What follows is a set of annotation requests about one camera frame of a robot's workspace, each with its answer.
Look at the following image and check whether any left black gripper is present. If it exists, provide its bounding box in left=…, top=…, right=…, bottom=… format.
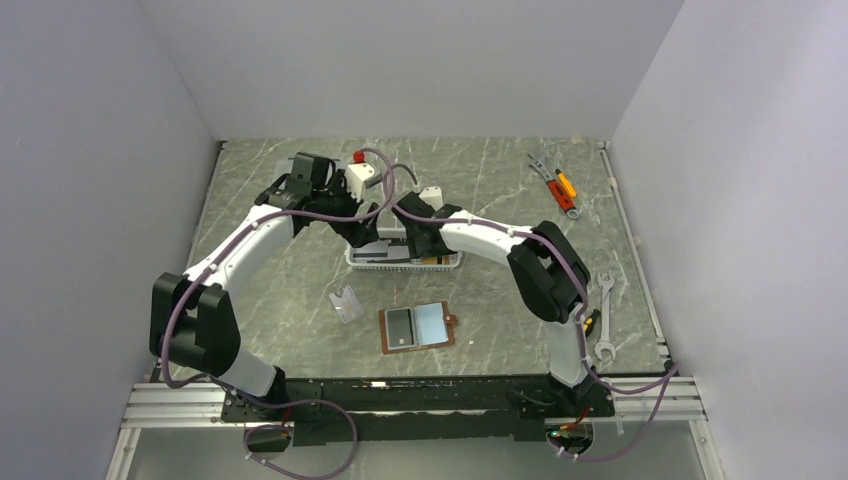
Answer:
left=313, top=170, right=381, bottom=247

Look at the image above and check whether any white plastic basket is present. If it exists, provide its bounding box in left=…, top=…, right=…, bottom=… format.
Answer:
left=344, top=227, right=462, bottom=271

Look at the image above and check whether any white striped card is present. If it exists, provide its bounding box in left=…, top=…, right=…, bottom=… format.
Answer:
left=350, top=242, right=410, bottom=264

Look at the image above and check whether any brown leather card holder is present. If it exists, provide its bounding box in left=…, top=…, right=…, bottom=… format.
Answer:
left=378, top=301, right=459, bottom=355

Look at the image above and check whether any clear plastic card sleeve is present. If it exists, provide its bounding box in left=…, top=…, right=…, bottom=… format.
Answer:
left=329, top=285, right=365, bottom=325

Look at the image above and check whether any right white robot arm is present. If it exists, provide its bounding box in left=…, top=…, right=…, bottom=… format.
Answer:
left=392, top=193, right=591, bottom=415

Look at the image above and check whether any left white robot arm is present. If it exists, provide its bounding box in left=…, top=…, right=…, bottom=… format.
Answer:
left=149, top=151, right=384, bottom=420

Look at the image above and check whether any red adjustable wrench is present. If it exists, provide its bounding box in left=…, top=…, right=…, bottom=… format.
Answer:
left=546, top=180, right=579, bottom=220

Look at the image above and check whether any yellow black screwdriver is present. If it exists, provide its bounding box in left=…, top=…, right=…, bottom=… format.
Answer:
left=583, top=309, right=601, bottom=337

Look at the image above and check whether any silver open-end wrench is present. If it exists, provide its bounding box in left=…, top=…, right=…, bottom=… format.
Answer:
left=594, top=273, right=616, bottom=361

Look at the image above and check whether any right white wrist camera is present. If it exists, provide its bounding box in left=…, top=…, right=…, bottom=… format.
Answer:
left=419, top=186, right=444, bottom=210

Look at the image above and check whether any yellow handled screwdriver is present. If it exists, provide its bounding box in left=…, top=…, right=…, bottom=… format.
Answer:
left=555, top=169, right=577, bottom=199

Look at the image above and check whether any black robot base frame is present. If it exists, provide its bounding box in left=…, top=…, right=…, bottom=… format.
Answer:
left=221, top=374, right=615, bottom=446

